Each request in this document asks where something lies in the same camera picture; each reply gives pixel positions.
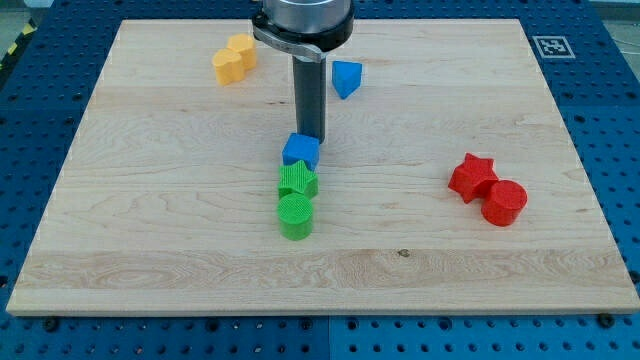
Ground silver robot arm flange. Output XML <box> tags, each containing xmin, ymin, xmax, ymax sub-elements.
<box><xmin>251</xmin><ymin>0</ymin><xmax>355</xmax><ymax>63</ymax></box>

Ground green star block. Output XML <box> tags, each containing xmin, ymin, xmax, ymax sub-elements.
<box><xmin>278</xmin><ymin>160</ymin><xmax>319</xmax><ymax>199</ymax></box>

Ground blue cube block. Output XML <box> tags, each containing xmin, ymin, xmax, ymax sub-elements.
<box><xmin>282</xmin><ymin>133</ymin><xmax>320</xmax><ymax>171</ymax></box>

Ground green cylinder block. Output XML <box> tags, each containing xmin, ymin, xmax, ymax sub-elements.
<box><xmin>277</xmin><ymin>193</ymin><xmax>313</xmax><ymax>241</ymax></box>

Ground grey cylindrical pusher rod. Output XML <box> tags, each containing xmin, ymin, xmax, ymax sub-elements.
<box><xmin>292</xmin><ymin>57</ymin><xmax>326</xmax><ymax>143</ymax></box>

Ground blue triangular block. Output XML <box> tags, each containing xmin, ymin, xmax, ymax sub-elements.
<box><xmin>332</xmin><ymin>60</ymin><xmax>363</xmax><ymax>99</ymax></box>

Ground light wooden board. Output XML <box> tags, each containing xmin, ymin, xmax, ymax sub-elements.
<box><xmin>7</xmin><ymin>19</ymin><xmax>639</xmax><ymax>316</ymax></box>

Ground yellow heart block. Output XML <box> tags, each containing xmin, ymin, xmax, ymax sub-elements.
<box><xmin>212</xmin><ymin>48</ymin><xmax>245</xmax><ymax>86</ymax></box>

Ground red star block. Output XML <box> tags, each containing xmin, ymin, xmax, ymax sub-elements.
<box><xmin>448</xmin><ymin>153</ymin><xmax>499</xmax><ymax>203</ymax></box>

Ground yellow hexagon block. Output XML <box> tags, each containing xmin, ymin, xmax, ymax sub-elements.
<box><xmin>227</xmin><ymin>33</ymin><xmax>257</xmax><ymax>70</ymax></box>

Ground red cylinder block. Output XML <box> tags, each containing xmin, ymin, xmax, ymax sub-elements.
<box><xmin>481</xmin><ymin>180</ymin><xmax>528</xmax><ymax>226</ymax></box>

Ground white fiducial marker tag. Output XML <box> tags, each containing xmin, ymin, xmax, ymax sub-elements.
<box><xmin>532</xmin><ymin>35</ymin><xmax>575</xmax><ymax>59</ymax></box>

